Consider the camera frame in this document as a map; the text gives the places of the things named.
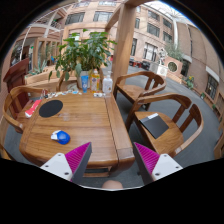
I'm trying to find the far right wooden chair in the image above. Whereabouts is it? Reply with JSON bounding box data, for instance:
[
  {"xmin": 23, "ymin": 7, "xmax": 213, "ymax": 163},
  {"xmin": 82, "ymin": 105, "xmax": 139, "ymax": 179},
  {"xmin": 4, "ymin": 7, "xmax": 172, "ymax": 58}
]
[{"xmin": 113, "ymin": 71, "xmax": 166, "ymax": 103}]

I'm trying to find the black notebook on chair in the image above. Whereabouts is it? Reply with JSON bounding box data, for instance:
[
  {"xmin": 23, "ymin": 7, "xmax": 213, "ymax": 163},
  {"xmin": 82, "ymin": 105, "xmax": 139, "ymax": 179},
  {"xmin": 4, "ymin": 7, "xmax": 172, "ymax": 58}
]
[{"xmin": 140, "ymin": 113, "xmax": 169, "ymax": 139}]

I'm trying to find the small white packet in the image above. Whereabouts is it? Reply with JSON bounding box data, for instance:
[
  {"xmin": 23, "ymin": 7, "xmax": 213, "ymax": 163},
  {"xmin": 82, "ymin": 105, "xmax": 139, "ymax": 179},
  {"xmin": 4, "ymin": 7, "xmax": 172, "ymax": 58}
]
[{"xmin": 93, "ymin": 93, "xmax": 105, "ymax": 98}]

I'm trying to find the wooden table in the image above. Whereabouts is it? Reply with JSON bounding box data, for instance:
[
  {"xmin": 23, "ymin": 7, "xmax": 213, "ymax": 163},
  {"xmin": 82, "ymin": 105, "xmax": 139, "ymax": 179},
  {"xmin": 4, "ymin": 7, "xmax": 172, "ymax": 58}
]
[{"xmin": 19, "ymin": 92, "xmax": 135, "ymax": 175}]

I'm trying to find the green potted plant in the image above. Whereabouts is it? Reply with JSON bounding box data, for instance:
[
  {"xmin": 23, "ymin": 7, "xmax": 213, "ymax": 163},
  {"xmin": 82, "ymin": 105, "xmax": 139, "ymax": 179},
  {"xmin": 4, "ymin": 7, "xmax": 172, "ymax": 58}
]
[{"xmin": 55, "ymin": 31, "xmax": 116, "ymax": 91}]

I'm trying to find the blue tube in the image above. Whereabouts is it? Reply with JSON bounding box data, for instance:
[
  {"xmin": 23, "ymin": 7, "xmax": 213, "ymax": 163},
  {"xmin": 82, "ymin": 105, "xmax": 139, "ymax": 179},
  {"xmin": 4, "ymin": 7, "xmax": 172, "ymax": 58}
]
[{"xmin": 81, "ymin": 75, "xmax": 88, "ymax": 93}]

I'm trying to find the wooden chair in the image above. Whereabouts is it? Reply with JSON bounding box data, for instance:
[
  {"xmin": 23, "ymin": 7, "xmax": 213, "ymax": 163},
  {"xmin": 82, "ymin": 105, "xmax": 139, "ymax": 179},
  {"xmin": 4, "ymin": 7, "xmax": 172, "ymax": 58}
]
[
  {"xmin": 113, "ymin": 71, "xmax": 166, "ymax": 103},
  {"xmin": 0, "ymin": 86, "xmax": 47, "ymax": 160},
  {"xmin": 125, "ymin": 93, "xmax": 204, "ymax": 157}
]

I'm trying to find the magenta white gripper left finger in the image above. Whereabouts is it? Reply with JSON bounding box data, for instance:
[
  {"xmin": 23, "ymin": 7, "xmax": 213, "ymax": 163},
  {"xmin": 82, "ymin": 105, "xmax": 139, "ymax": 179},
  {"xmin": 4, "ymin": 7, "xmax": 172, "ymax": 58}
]
[{"xmin": 41, "ymin": 142, "xmax": 92, "ymax": 184}]

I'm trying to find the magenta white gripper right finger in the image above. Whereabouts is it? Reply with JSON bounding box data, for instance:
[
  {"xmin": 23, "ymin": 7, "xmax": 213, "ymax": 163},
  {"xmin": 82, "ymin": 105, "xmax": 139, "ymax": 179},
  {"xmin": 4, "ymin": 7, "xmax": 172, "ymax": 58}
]
[{"xmin": 133, "ymin": 143, "xmax": 182, "ymax": 185}]

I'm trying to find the clear pump sanitizer bottle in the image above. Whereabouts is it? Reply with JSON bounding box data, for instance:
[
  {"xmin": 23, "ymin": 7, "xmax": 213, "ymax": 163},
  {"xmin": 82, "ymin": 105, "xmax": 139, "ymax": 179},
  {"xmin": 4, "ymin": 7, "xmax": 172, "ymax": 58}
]
[{"xmin": 102, "ymin": 73, "xmax": 113, "ymax": 95}]

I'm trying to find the wooden pillar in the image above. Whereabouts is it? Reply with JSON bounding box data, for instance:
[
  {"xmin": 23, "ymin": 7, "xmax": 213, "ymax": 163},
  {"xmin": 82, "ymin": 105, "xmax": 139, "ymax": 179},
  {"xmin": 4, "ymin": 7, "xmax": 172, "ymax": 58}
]
[{"xmin": 105, "ymin": 0, "xmax": 147, "ymax": 82}]

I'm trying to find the near right wooden chair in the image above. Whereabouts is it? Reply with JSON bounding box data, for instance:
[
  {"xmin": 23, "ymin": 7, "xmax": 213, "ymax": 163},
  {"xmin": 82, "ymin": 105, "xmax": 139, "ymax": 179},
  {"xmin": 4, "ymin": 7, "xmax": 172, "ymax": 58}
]
[{"xmin": 125, "ymin": 93, "xmax": 204, "ymax": 157}]

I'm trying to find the left wooden chair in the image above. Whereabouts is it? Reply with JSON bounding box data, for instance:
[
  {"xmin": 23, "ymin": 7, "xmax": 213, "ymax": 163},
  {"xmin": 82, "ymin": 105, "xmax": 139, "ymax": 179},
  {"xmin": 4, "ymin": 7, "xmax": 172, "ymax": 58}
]
[{"xmin": 0, "ymin": 86, "xmax": 47, "ymax": 160}]

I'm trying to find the blue white computer mouse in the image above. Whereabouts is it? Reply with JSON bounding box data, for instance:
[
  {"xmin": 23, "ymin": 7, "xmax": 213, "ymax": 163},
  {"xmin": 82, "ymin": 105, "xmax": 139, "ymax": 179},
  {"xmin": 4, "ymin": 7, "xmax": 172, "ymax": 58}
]
[{"xmin": 51, "ymin": 130, "xmax": 70, "ymax": 145}]

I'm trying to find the yellow liquid bottle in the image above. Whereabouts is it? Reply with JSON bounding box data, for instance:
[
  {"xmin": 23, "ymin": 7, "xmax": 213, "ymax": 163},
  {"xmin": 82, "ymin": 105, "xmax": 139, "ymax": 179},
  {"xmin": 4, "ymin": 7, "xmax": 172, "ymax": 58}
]
[{"xmin": 91, "ymin": 69, "xmax": 100, "ymax": 92}]

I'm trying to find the round black mouse pad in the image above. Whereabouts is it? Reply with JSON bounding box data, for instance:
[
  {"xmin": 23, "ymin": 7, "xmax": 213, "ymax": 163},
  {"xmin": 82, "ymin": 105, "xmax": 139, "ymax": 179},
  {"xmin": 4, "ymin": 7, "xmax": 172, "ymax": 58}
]
[{"xmin": 39, "ymin": 100, "xmax": 63, "ymax": 118}]

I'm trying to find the white statue on pedestal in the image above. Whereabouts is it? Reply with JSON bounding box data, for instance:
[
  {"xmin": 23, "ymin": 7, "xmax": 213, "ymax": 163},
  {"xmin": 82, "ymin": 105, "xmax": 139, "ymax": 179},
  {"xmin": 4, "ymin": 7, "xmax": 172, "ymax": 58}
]
[{"xmin": 150, "ymin": 48, "xmax": 168, "ymax": 78}]

